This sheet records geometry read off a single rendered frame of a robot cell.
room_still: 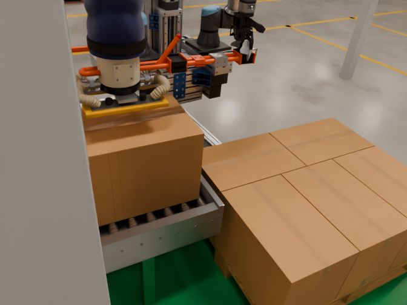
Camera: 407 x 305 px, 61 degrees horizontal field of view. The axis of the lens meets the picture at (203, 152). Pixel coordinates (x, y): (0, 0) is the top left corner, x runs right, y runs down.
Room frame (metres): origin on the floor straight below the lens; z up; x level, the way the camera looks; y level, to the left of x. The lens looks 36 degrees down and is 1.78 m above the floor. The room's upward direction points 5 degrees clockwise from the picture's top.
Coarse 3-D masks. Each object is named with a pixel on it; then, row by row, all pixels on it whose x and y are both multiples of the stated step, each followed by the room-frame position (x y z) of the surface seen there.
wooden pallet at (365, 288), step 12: (216, 252) 1.33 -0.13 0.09; (228, 264) 1.22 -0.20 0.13; (228, 276) 1.23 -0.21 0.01; (384, 276) 1.32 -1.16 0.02; (396, 276) 1.33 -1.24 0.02; (240, 288) 1.10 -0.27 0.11; (360, 288) 1.15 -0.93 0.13; (372, 288) 1.23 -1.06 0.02; (252, 300) 1.01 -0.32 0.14; (336, 300) 1.06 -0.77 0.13; (348, 300) 1.12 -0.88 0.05
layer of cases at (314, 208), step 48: (240, 144) 1.84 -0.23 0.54; (288, 144) 1.89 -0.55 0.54; (336, 144) 1.94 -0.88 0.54; (240, 192) 1.38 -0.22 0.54; (288, 192) 1.41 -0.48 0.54; (336, 192) 1.45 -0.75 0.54; (384, 192) 1.48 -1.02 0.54; (240, 240) 1.17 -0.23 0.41; (288, 240) 1.08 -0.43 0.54; (336, 240) 1.10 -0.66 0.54; (384, 240) 1.13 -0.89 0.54; (288, 288) 0.86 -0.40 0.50; (336, 288) 1.03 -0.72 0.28
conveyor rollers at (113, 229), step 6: (198, 198) 1.30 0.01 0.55; (180, 204) 1.25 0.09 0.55; (186, 204) 1.25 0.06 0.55; (198, 204) 1.27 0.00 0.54; (204, 204) 1.26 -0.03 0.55; (162, 210) 1.21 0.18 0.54; (168, 210) 1.20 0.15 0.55; (180, 210) 1.23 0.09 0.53; (186, 210) 1.21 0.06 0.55; (144, 216) 1.16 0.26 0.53; (150, 216) 1.15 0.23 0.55; (114, 222) 1.09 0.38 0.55; (126, 222) 1.12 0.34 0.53; (132, 222) 1.10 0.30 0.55; (108, 228) 1.06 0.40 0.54; (114, 228) 1.06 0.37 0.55
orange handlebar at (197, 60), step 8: (72, 48) 1.49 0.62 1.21; (80, 48) 1.51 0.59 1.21; (88, 48) 1.52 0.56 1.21; (192, 56) 1.52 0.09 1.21; (200, 56) 1.52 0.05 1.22; (208, 56) 1.55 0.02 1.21; (232, 56) 1.61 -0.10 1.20; (160, 64) 1.40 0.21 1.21; (192, 64) 1.47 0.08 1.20; (200, 64) 1.49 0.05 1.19; (80, 72) 1.26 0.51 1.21; (88, 72) 1.26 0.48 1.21; (96, 72) 1.27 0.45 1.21
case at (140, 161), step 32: (96, 128) 1.26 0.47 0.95; (128, 128) 1.28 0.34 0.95; (160, 128) 1.31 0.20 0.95; (192, 128) 1.33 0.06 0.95; (96, 160) 1.07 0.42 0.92; (128, 160) 1.13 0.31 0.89; (160, 160) 1.20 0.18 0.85; (192, 160) 1.27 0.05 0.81; (96, 192) 1.06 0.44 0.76; (128, 192) 1.13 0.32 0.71; (160, 192) 1.20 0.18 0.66; (192, 192) 1.28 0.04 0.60
